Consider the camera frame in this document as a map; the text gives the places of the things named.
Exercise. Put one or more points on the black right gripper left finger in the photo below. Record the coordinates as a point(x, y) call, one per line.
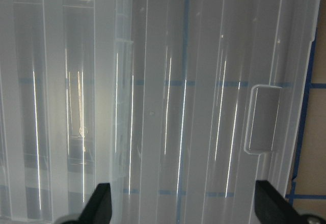
point(99, 207)

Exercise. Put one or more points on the clear plastic storage box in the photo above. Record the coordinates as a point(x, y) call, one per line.
point(65, 83)

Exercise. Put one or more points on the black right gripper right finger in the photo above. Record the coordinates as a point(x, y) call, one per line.
point(271, 207)

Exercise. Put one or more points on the clear plastic box lid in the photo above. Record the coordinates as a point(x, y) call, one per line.
point(215, 102)

